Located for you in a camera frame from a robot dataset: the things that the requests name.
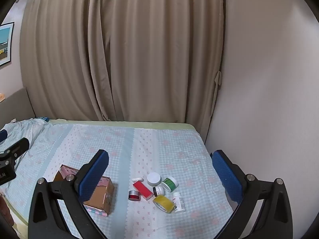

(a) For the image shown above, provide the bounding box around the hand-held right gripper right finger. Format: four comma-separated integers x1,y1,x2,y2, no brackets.
212,150,293,239

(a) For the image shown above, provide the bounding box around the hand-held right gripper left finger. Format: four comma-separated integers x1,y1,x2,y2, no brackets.
28,149,110,239

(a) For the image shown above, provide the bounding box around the cardboard box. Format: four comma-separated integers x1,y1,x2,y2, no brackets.
53,164,115,217

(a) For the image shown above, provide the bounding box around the small red tin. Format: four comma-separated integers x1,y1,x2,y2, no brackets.
128,190,141,202

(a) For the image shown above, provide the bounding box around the red rectangular box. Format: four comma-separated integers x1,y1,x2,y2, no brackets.
132,180,153,201

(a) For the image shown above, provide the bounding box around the white pill bottle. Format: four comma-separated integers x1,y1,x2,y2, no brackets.
172,191,186,214

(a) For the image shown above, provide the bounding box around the white round bottle cap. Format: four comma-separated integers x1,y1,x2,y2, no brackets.
147,172,162,187

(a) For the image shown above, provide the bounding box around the small black lidded jar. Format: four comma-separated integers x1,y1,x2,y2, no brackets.
153,185,166,197

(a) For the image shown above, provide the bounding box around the yellow tape roll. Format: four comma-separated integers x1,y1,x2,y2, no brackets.
152,194,175,214

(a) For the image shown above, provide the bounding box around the grey headboard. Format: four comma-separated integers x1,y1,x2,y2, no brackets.
0,87,36,130

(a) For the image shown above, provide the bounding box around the light blue printed blanket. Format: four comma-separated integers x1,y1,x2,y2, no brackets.
0,118,237,239

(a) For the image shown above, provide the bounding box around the pale green mattress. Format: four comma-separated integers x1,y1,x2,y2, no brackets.
5,119,200,239

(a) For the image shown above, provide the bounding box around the beige curtain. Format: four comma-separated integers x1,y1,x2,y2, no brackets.
19,0,227,124

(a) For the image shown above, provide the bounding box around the framed wall poster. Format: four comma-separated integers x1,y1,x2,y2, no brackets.
0,22,15,67

